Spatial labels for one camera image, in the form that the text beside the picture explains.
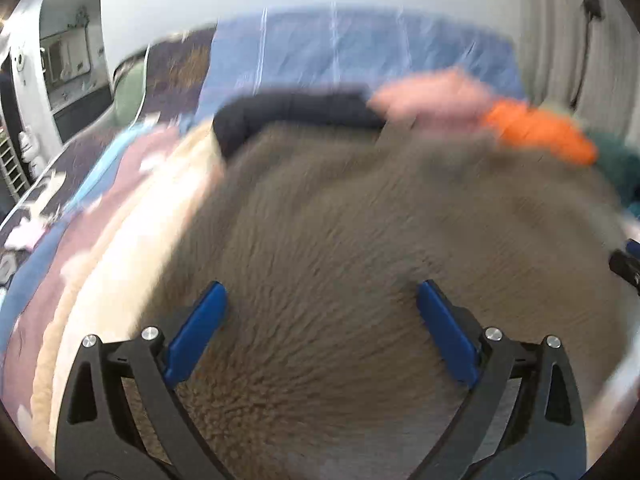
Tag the dark grey cabinet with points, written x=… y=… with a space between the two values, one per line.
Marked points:
x=80 y=110

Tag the dark floral blanket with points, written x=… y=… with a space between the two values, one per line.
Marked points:
x=180 y=80

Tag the black jacket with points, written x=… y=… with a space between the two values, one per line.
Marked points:
x=300 y=107

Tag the black floor lamp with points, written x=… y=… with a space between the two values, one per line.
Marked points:
x=594 y=5

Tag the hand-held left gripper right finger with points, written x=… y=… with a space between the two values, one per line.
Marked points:
x=447 y=330

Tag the blue plaid pillow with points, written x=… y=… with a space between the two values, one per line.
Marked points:
x=360 y=45

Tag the white slatted rack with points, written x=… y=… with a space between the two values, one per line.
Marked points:
x=12 y=170

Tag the white cat figurine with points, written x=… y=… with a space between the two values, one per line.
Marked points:
x=30 y=152

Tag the grey curtain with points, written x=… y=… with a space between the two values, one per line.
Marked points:
x=550 y=50

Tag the orange puffer jacket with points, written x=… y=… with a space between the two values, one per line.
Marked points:
x=545 y=135

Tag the pink garment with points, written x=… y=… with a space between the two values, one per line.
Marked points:
x=435 y=95

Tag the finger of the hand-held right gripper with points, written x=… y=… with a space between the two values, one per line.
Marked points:
x=625 y=264

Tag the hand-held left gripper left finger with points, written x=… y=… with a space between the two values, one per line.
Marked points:
x=195 y=330

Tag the printed bed cover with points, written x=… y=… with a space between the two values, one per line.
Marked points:
x=75 y=240

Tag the wall mirror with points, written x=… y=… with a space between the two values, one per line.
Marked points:
x=67 y=55

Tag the teal garment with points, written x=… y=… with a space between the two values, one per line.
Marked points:
x=617 y=165

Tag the brown fleece jacket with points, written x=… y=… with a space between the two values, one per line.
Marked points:
x=320 y=260

